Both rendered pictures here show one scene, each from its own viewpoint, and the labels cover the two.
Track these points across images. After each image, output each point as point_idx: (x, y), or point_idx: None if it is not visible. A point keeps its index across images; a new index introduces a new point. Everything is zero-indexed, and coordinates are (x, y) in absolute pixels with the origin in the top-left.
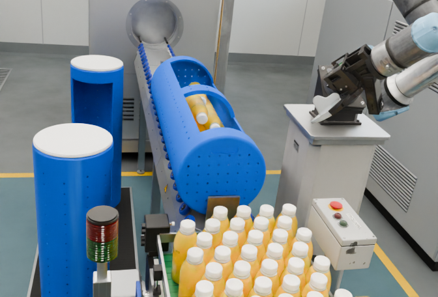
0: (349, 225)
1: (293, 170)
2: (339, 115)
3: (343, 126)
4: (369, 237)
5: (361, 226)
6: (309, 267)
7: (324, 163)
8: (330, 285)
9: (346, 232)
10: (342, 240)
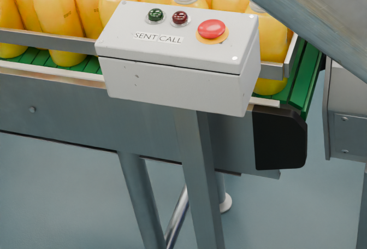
0: (150, 26)
1: None
2: None
3: None
4: (102, 35)
5: (136, 40)
6: None
7: None
8: (100, 17)
9: (135, 12)
10: (123, 0)
